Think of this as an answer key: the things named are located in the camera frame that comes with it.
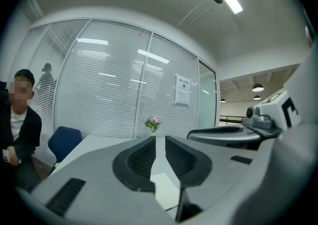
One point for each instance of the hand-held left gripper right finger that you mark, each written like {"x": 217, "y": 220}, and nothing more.
{"x": 223, "y": 181}

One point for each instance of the blue chair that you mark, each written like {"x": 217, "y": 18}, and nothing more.
{"x": 64, "y": 142}

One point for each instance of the white paper sign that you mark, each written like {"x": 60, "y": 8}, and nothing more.
{"x": 182, "y": 90}

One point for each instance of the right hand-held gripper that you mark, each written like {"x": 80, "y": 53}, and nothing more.
{"x": 275, "y": 112}

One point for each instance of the glass door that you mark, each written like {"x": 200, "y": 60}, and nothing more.
{"x": 206, "y": 99}

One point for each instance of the grey gripper-mounted camera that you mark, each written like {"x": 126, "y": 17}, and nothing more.
{"x": 262, "y": 121}

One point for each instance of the glass partition with blinds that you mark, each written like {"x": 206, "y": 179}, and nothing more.
{"x": 104, "y": 95}

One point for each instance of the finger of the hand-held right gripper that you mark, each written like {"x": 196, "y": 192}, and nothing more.
{"x": 193, "y": 132}

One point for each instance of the yellow-green cloth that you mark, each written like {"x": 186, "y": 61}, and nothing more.
{"x": 58, "y": 165}

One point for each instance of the flower vase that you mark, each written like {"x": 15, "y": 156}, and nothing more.
{"x": 152, "y": 122}

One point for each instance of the black metal railing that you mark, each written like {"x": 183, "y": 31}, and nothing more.
{"x": 231, "y": 119}

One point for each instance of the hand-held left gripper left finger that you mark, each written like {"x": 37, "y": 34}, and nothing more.
{"x": 99, "y": 181}

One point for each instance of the white phone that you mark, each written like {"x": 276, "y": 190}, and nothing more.
{"x": 6, "y": 156}

